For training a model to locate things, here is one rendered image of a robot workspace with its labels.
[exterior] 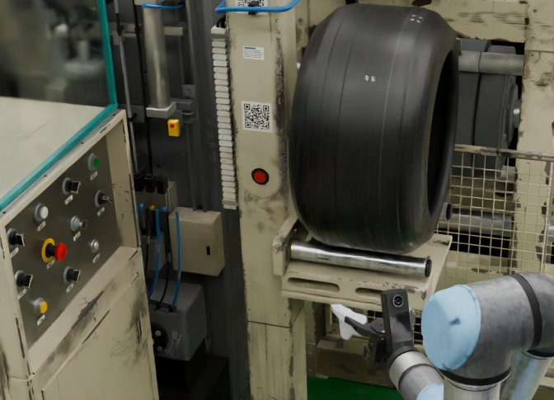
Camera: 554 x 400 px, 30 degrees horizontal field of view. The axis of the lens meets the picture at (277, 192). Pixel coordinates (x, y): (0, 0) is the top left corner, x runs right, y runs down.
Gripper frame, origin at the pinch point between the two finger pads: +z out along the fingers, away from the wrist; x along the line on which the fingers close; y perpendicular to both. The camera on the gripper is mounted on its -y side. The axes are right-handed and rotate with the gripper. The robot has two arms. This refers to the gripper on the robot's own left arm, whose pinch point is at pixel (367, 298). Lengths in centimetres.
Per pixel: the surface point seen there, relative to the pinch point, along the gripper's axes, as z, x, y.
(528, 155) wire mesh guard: 56, 69, -2
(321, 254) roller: 42.5, 7.5, 14.5
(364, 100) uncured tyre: 29.3, 7.3, -30.2
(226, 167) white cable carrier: 65, -11, 1
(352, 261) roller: 37.7, 13.8, 14.4
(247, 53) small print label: 60, -10, -30
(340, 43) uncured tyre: 42, 6, -38
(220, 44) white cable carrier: 65, -15, -31
